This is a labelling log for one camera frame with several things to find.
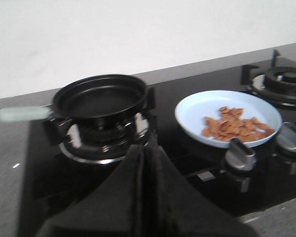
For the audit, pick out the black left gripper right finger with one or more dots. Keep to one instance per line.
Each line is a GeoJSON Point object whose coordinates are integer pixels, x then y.
{"type": "Point", "coordinates": [174, 208]}

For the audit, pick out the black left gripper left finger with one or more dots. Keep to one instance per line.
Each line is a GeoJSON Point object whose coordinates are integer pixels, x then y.
{"type": "Point", "coordinates": [114, 209]}

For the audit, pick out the light blue plate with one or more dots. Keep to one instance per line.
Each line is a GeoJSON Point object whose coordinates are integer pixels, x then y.
{"type": "Point", "coordinates": [215, 117]}

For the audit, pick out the brown meat slices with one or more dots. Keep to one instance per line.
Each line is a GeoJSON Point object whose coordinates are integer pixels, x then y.
{"type": "Point", "coordinates": [231, 125]}

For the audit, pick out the black frying pan mint handle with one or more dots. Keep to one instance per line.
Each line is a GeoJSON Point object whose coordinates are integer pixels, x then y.
{"type": "Point", "coordinates": [103, 99]}

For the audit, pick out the left black burner with grate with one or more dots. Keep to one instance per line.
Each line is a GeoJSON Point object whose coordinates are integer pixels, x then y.
{"type": "Point", "coordinates": [88, 144]}

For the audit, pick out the black burner with grate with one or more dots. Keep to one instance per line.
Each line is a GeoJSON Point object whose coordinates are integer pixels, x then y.
{"type": "Point", "coordinates": [88, 144]}
{"type": "Point", "coordinates": [275, 83]}

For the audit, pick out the left silver stove knob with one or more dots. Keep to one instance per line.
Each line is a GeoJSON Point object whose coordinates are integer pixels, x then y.
{"type": "Point", "coordinates": [239, 156]}

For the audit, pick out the silver stove knob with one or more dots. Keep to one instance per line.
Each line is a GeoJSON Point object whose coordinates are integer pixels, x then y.
{"type": "Point", "coordinates": [286, 137]}
{"type": "Point", "coordinates": [239, 156]}

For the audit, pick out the black glass gas stove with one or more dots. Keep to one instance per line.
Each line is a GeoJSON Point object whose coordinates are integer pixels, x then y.
{"type": "Point", "coordinates": [181, 158]}

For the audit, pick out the right silver stove knob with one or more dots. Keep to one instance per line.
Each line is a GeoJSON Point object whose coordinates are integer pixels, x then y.
{"type": "Point", "coordinates": [286, 137]}

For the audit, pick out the right black burner with grate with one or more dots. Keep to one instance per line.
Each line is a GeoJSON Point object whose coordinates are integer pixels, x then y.
{"type": "Point", "coordinates": [275, 83]}

